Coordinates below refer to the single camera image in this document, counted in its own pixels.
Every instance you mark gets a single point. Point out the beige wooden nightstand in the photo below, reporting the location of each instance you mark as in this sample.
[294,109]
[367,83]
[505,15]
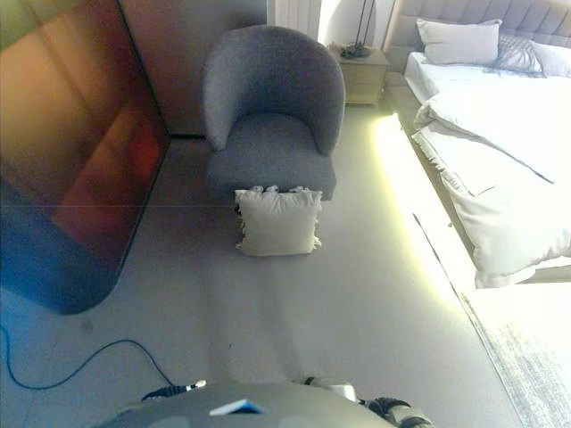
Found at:
[363,76]

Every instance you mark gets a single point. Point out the small white bed pillow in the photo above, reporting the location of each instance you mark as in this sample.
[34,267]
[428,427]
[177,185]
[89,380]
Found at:
[555,58]

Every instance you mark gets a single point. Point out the grey upholstered bed frame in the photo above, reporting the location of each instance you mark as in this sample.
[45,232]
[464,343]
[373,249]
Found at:
[526,15]

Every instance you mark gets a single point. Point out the grey fabric tub armchair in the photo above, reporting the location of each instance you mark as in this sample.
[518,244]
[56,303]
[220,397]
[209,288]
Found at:
[272,134]

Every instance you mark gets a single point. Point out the grey speckled floor rug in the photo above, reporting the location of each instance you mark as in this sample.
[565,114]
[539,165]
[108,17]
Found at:
[535,356]

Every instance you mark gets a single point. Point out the brown glossy wardrobe cabinet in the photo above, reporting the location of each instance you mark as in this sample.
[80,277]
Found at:
[67,156]

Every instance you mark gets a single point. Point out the grey robot torso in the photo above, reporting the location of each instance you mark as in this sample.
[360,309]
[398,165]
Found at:
[201,410]

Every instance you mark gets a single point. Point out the dark metal table lamp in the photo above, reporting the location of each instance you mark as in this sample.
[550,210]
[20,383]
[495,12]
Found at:
[357,51]

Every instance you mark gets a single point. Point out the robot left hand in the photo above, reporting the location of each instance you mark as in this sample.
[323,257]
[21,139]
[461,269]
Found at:
[174,390]

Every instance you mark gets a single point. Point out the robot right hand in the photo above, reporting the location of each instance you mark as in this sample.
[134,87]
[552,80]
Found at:
[388,406]

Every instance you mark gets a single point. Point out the grey patterned bed pillow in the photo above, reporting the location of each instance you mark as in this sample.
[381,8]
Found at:
[519,55]

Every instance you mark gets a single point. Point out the white fringed square cushion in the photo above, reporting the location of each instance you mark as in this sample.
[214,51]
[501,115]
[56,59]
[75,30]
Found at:
[276,223]

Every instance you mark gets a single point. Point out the white ribbed curtain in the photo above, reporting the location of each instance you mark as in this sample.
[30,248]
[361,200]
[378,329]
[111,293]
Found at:
[294,18]

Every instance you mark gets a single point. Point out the plain white bed pillow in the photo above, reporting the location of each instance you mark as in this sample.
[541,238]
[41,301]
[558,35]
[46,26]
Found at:
[459,40]

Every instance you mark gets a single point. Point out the white bed mattress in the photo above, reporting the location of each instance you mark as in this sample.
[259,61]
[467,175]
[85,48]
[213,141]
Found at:
[428,73]

